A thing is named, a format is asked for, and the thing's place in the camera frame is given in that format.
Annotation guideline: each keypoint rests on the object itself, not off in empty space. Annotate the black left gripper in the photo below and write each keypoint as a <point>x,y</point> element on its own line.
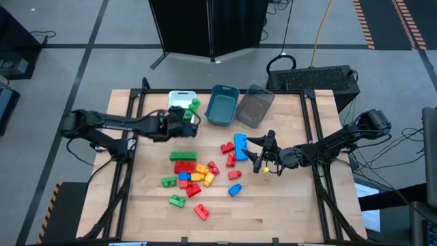
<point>164,131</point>

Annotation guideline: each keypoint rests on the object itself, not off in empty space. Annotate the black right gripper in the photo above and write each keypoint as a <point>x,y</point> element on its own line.
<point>269,152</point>

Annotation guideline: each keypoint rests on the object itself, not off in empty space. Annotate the blue large block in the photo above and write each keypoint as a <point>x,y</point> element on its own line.
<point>241,143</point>

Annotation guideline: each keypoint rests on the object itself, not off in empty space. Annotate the red two-stud block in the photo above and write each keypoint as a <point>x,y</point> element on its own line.
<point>213,168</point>
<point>201,212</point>
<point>227,148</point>
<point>193,190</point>
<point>231,160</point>

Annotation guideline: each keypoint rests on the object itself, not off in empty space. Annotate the red single-stud block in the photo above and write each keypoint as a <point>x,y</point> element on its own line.
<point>183,184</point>
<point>235,175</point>

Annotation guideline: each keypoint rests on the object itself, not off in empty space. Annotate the blue single-stud block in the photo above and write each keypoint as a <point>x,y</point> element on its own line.
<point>184,176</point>
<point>235,190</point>

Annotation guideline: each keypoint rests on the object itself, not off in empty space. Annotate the red large four-stud block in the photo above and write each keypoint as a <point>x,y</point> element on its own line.
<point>185,167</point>

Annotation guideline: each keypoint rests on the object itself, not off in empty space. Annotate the yellow single-stud block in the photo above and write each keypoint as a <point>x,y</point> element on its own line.
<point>202,168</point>
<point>197,176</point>
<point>209,179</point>

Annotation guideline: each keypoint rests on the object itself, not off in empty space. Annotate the green two-stud block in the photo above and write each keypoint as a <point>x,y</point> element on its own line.
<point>177,201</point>
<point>169,181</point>

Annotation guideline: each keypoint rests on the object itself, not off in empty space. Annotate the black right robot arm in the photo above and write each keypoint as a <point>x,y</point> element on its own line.
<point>327,145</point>

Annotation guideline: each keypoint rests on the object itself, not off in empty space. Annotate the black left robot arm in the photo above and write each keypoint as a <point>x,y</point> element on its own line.
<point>112,124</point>

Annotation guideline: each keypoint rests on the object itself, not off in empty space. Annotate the white plastic bin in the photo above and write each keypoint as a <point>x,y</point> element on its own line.
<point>181,97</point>

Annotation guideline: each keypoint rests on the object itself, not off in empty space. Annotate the teal plastic bin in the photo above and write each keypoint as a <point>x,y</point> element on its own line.
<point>222,106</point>

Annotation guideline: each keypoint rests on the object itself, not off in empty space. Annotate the transparent grey plastic bin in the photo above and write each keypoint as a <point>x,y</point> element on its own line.
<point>256,107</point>

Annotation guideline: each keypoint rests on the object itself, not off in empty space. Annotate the black perforated computer case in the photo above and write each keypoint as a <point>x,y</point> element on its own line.
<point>314,82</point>

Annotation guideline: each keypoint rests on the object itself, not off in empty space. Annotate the black folding screen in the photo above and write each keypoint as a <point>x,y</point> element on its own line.
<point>184,27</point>

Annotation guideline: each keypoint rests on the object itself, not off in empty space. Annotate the black mat orange striped edge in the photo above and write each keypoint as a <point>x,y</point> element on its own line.
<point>68,212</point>
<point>382,24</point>

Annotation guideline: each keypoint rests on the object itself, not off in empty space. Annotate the dark monitor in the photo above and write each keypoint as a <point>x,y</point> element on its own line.
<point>7,102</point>

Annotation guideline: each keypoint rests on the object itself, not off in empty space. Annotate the dark desk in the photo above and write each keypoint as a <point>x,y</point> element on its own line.
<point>17,44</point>

